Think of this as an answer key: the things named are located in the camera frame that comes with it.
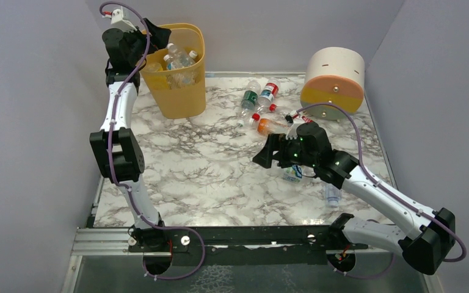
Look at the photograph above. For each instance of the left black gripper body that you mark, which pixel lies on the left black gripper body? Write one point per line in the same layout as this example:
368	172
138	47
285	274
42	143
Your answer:
153	31

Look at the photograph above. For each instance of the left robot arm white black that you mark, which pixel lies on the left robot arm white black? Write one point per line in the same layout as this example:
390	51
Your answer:
115	147

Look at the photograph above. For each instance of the yellow plastic mesh bin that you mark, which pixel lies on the yellow plastic mesh bin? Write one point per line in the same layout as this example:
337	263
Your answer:
190	100

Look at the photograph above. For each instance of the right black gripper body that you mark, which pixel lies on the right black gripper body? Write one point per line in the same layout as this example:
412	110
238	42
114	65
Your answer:
280	151

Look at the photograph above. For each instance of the clear bottle dark green label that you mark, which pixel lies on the clear bottle dark green label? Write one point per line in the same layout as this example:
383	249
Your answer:
248	103

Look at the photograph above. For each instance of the clear bottle green white label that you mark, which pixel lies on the clear bottle green white label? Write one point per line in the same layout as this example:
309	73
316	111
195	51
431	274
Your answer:
193	56

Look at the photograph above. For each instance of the orange drink bottle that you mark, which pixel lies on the orange drink bottle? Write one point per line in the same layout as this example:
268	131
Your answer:
265	126

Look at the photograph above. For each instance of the small clear bottle blue cap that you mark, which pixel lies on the small clear bottle blue cap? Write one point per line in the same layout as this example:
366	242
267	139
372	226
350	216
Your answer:
332	195

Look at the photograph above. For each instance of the black aluminium base frame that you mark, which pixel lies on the black aluminium base frame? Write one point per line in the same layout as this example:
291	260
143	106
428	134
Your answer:
200	174

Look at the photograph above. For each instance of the clear bottle blue label red cap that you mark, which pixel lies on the clear bottle blue label red cap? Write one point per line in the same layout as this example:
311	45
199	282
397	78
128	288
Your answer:
176	80

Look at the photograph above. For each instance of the clear bottle red white label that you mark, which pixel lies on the clear bottle red white label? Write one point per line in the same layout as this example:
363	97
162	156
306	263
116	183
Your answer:
281	110

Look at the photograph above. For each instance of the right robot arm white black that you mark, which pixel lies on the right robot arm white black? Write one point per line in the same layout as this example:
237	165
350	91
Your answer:
418	233

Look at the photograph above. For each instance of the yellow juice bottle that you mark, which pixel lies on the yellow juice bottle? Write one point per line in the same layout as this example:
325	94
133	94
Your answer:
152	78

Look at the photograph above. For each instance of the clear unlabeled bottle white cap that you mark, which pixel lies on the clear unlabeled bottle white cap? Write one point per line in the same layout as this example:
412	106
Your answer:
179	54

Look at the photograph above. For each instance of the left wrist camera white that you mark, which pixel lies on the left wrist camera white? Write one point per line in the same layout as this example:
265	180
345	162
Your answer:
119	20

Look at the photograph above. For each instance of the white cylindrical container orange lid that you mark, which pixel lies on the white cylindrical container orange lid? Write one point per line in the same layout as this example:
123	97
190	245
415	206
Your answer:
336	76

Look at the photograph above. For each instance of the clear bottle blue green label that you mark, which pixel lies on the clear bottle blue green label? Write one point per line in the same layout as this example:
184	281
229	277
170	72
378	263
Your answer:
295	175

